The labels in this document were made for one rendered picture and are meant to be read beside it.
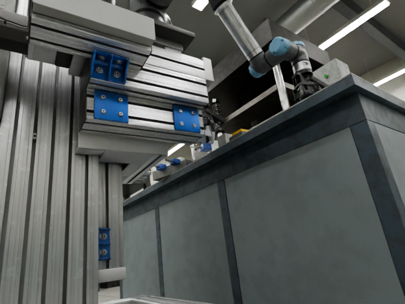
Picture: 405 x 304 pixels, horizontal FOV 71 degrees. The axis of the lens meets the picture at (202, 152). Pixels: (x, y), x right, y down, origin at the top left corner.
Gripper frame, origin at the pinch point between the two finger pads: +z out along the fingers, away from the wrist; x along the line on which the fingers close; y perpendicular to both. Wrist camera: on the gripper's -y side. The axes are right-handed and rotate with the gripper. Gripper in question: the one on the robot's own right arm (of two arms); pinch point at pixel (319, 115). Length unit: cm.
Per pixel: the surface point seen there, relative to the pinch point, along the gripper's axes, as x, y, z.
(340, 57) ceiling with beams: -347, -426, -344
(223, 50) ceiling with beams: -359, -137, -345
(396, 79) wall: -345, -571, -288
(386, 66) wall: -354, -568, -333
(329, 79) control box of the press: -42, -55, -50
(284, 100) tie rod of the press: -65, -33, -47
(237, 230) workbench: -26, 34, 40
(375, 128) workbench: 29.2, 9.0, 19.7
